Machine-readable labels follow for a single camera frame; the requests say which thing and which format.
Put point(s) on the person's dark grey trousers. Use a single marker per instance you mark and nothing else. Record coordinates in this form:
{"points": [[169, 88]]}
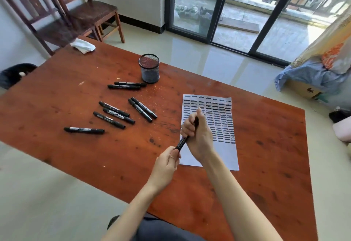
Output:
{"points": [[161, 231]]}

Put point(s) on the black sliding glass door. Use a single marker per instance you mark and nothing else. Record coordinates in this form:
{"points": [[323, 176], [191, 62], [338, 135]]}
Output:
{"points": [[219, 7]]}

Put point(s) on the black mesh pen holder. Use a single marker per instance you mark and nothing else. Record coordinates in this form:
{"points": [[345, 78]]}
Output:
{"points": [[149, 70]]}

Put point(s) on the person's right forearm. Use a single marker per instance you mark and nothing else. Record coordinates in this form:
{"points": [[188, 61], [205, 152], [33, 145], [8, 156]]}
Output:
{"points": [[238, 202]]}

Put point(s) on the black marker pen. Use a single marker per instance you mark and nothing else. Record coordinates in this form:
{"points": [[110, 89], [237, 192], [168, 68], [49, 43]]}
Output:
{"points": [[182, 142]]}

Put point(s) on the orange white cloth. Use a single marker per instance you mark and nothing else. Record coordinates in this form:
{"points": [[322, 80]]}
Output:
{"points": [[336, 57]]}

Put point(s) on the brown wooden chair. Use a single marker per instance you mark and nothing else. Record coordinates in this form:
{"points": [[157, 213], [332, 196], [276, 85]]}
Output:
{"points": [[93, 11], [54, 30]]}

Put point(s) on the person's right thumb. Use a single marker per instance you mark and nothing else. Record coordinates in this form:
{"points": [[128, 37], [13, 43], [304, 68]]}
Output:
{"points": [[202, 117]]}

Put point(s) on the patterned yellow curtain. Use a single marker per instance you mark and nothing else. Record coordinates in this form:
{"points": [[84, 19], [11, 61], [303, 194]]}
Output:
{"points": [[329, 33]]}

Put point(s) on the person's left thumb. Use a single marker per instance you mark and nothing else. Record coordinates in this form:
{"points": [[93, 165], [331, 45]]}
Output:
{"points": [[175, 154]]}

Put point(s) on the white crumpled tissue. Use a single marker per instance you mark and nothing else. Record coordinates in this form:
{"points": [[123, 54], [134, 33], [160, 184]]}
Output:
{"points": [[82, 45]]}

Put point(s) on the scatter of black markers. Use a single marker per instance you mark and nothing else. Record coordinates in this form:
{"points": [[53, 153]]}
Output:
{"points": [[115, 109]]}

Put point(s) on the cardboard box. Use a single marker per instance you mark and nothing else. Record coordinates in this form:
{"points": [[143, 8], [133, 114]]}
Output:
{"points": [[304, 89]]}

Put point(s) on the white paper sheet black marks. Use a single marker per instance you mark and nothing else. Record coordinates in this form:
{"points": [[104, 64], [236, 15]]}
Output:
{"points": [[220, 155]]}

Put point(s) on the black bag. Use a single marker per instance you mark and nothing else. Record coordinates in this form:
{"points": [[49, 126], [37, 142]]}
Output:
{"points": [[340, 115]]}

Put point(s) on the wooden board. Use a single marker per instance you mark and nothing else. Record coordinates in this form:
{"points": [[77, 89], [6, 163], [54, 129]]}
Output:
{"points": [[241, 26]]}

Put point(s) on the person's right hand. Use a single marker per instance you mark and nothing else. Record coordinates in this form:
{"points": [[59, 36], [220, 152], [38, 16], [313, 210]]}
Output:
{"points": [[201, 142]]}

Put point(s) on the row of shoes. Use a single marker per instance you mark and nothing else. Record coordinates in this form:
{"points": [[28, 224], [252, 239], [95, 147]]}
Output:
{"points": [[190, 10]]}

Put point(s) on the person's left forearm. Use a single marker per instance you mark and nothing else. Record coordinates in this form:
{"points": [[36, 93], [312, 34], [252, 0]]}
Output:
{"points": [[131, 216]]}

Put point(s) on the blue cloth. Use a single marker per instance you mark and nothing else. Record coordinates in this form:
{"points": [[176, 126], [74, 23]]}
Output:
{"points": [[307, 73]]}

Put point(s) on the person's left hand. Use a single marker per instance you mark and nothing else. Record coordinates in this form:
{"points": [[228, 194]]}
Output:
{"points": [[161, 170]]}

